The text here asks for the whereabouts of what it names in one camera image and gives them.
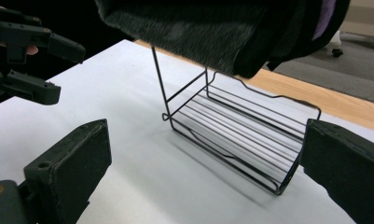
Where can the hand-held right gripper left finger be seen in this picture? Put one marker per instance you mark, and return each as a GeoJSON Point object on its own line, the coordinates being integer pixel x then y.
{"type": "Point", "coordinates": [72, 174]}

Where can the dark grey towel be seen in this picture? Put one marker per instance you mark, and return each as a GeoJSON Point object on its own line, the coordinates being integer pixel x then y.
{"type": "Point", "coordinates": [191, 28]}

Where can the office chair base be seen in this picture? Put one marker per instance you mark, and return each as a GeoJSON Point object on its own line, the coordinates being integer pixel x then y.
{"type": "Point", "coordinates": [346, 39]}

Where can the black curtain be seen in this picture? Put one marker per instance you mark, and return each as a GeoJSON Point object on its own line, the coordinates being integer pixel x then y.
{"type": "Point", "coordinates": [91, 28]}

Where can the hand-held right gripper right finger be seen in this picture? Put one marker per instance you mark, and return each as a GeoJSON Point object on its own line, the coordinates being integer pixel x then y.
{"type": "Point", "coordinates": [346, 165]}

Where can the wooden table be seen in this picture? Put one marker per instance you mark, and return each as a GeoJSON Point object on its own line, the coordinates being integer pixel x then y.
{"type": "Point", "coordinates": [340, 102]}

